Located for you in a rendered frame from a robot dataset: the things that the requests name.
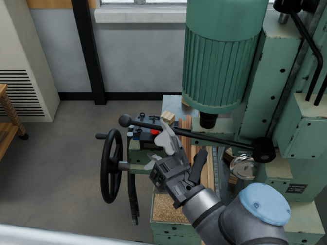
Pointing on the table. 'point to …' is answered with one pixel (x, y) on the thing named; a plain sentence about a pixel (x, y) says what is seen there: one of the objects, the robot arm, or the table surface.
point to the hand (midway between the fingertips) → (154, 135)
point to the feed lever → (268, 156)
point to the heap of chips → (167, 209)
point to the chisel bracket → (223, 133)
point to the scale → (216, 172)
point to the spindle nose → (207, 120)
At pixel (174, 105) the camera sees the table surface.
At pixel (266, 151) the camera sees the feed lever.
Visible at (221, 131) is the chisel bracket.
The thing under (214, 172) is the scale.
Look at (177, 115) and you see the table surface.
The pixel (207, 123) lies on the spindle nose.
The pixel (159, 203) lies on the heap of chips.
